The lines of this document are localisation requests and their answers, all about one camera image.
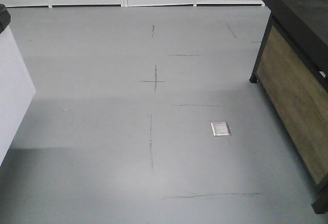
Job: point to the white counter with black top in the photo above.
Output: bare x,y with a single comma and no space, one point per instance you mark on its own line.
17,88

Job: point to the metal floor socket plate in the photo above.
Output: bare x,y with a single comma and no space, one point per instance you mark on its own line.
220,128

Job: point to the black wooden display stand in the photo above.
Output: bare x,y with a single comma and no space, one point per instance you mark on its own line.
291,66

